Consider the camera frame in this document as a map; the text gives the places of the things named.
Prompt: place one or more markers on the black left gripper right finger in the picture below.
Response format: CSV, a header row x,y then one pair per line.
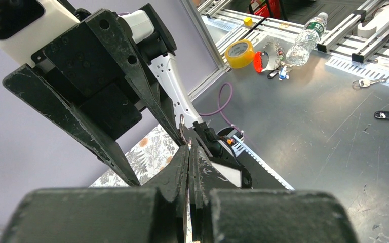
x,y
221,212

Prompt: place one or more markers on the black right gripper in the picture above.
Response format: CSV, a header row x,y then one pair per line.
x,y
96,67

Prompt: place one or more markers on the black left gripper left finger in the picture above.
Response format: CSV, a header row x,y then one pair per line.
x,y
153,212

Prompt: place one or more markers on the floral table mat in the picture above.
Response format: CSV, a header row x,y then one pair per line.
x,y
151,154

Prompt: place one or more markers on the yellow tape roll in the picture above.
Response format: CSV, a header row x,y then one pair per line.
x,y
239,54

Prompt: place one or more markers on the clear plastic water bottle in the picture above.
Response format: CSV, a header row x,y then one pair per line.
x,y
307,40

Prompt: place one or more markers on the yellow cube on bench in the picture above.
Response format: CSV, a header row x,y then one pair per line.
x,y
248,22

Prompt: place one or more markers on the loose silver key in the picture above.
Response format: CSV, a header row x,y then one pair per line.
x,y
366,82

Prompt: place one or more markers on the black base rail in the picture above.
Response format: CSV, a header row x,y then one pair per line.
x,y
262,175

